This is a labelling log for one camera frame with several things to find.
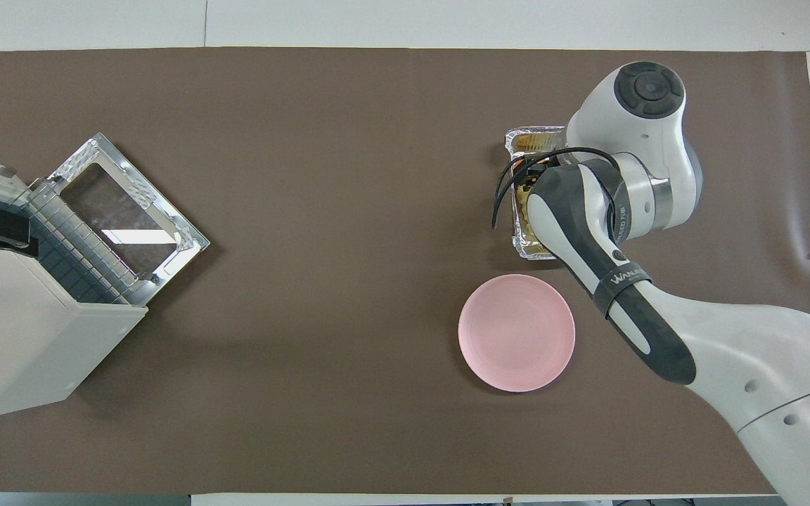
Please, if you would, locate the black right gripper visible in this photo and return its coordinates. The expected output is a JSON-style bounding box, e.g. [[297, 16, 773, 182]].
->
[[520, 157, 555, 186]]

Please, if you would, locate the aluminium foil tray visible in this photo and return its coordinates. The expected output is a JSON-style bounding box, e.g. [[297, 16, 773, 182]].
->
[[503, 125, 569, 262]]

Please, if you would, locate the white toaster oven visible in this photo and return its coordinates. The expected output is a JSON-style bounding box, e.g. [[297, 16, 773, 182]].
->
[[0, 149, 149, 421]]

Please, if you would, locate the glass oven door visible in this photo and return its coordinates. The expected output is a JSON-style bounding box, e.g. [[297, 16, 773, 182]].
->
[[46, 132, 210, 308]]

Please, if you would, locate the pink round plate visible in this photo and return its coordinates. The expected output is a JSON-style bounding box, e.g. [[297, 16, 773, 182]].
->
[[458, 274, 577, 393]]

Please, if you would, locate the brown table mat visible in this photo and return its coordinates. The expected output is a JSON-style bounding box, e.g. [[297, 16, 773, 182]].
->
[[0, 48, 810, 495]]

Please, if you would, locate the wire oven rack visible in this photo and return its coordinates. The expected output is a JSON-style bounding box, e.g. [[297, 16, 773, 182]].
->
[[24, 184, 136, 305]]

